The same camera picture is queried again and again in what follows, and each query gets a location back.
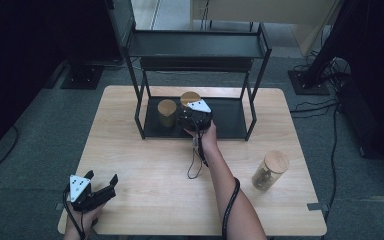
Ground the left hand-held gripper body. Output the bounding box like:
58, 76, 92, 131
67, 174, 119, 213

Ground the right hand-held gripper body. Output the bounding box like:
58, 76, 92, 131
177, 98, 214, 133

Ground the slim jar with red contents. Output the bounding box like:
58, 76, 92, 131
179, 90, 202, 108

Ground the short glass jar wooden lid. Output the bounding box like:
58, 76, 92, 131
156, 98, 178, 129

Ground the black metal shelf rack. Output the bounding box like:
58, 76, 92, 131
123, 22, 273, 142

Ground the wide glass jar wooden lid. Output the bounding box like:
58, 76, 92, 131
251, 150, 291, 192

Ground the person's left hand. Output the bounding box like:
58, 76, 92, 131
63, 202, 107, 240

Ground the person's right hand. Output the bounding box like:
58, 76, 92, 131
184, 120, 219, 153

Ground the black stand with square base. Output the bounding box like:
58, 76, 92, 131
287, 0, 361, 97
59, 0, 105, 91

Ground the beige board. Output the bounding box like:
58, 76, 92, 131
190, 0, 339, 57

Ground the black box on floor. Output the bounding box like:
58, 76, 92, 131
335, 79, 380, 158

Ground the left hand-held gripper cable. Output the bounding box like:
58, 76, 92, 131
61, 184, 87, 240

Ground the hand-held gripper cable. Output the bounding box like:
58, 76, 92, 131
194, 123, 241, 240
61, 184, 87, 240

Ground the thin black strap loop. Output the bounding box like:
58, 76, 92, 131
186, 146, 204, 180

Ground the curved black floor cable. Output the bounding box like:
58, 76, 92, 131
0, 124, 20, 182

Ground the right hand-held gripper cable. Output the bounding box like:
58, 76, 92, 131
194, 123, 241, 240

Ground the long black floor cable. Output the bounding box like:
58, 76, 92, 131
323, 103, 341, 223

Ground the bundle of black floor cables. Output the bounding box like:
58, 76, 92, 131
289, 29, 353, 119

